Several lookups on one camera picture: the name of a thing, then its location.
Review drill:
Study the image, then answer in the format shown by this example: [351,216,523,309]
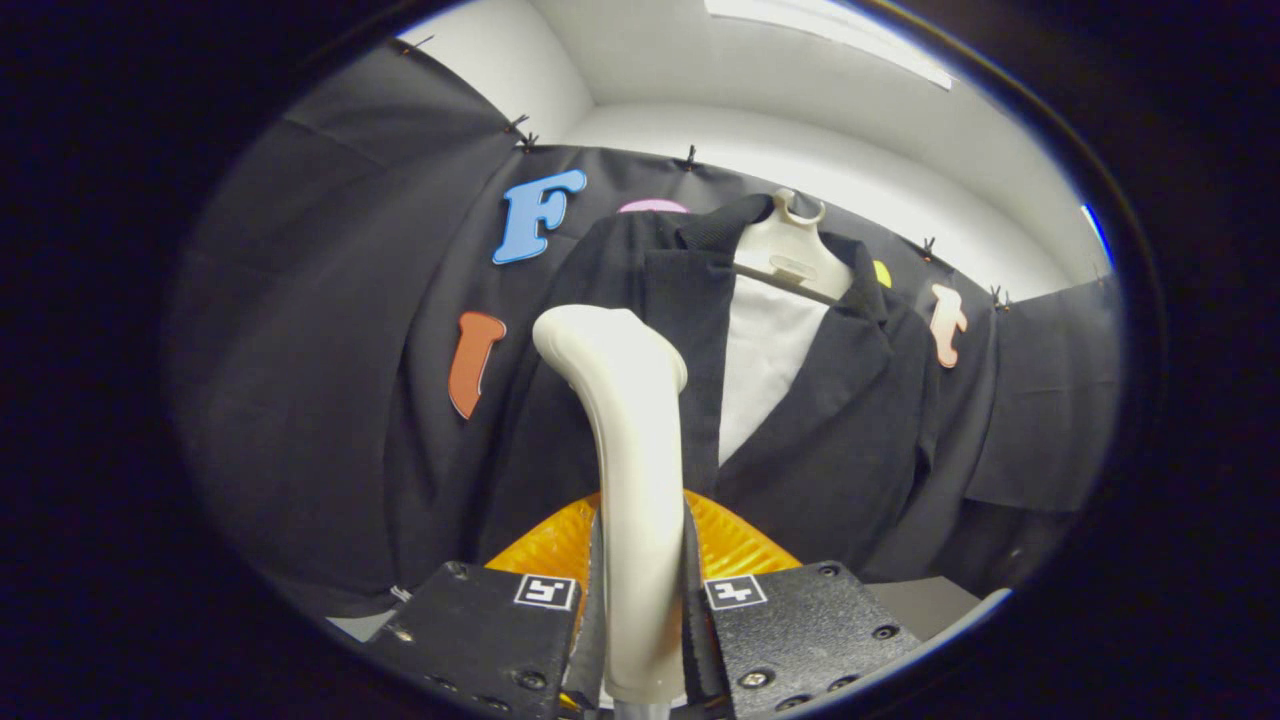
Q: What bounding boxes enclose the black suit jacket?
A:
[385,193,996,601]

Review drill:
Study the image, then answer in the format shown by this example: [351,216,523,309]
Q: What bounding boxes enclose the white garment steamer nozzle with hose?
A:
[532,305,691,720]

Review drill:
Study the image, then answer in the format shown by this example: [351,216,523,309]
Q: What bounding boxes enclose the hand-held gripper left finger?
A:
[365,490,611,720]

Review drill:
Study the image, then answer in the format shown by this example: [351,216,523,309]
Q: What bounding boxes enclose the white shirt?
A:
[718,275,831,466]

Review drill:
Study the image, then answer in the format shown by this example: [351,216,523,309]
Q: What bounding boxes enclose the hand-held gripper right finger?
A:
[683,490,926,720]

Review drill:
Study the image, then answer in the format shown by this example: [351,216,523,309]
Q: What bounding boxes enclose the black backdrop cloth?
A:
[165,40,1126,616]

